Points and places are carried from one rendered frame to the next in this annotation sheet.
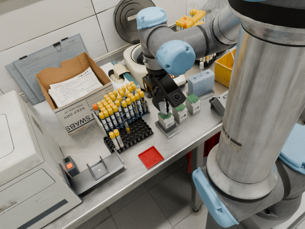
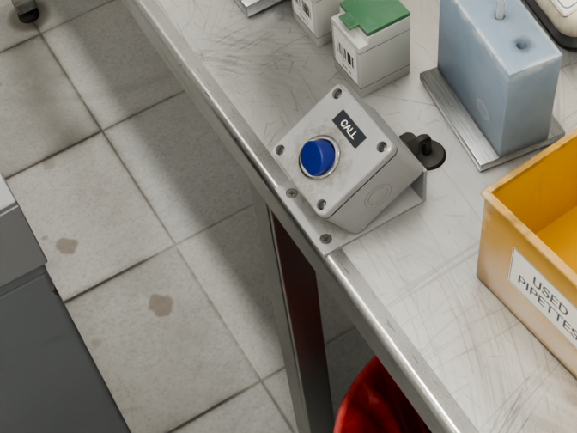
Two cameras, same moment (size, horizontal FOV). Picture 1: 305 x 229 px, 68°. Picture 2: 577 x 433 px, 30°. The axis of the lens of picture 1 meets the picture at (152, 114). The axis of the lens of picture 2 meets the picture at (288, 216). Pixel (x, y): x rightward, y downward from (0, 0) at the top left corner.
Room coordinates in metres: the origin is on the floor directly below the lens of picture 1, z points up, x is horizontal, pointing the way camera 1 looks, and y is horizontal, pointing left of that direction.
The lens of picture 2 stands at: (0.54, -0.74, 1.52)
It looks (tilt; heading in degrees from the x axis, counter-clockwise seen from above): 55 degrees down; 92
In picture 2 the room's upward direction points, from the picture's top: 9 degrees counter-clockwise
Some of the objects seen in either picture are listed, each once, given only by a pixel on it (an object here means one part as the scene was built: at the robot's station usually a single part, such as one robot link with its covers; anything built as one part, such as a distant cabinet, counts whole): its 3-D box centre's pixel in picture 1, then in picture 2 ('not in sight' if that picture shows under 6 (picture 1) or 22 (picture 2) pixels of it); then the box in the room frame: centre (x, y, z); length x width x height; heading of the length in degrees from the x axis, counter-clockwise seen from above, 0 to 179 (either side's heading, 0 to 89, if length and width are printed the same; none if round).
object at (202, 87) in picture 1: (200, 85); (494, 65); (0.69, -0.22, 0.92); 0.10 x 0.07 x 0.10; 107
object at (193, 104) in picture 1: (192, 104); (371, 40); (0.61, -0.16, 0.91); 0.05 x 0.04 x 0.07; 25
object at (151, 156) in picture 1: (150, 156); not in sight; (0.43, 0.03, 0.88); 0.07 x 0.07 x 0.01; 25
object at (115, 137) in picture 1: (125, 128); not in sight; (0.53, 0.11, 0.93); 0.17 x 0.09 x 0.11; 115
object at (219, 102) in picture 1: (222, 100); (370, 149); (0.59, -0.27, 0.92); 0.13 x 0.07 x 0.08; 25
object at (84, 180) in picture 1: (92, 173); not in sight; (0.38, 0.23, 0.92); 0.21 x 0.07 x 0.05; 115
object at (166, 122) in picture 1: (166, 120); not in sight; (0.54, -0.05, 0.92); 0.05 x 0.04 x 0.06; 25
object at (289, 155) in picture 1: (287, 159); not in sight; (0.21, -0.26, 1.12); 0.13 x 0.12 x 0.14; 105
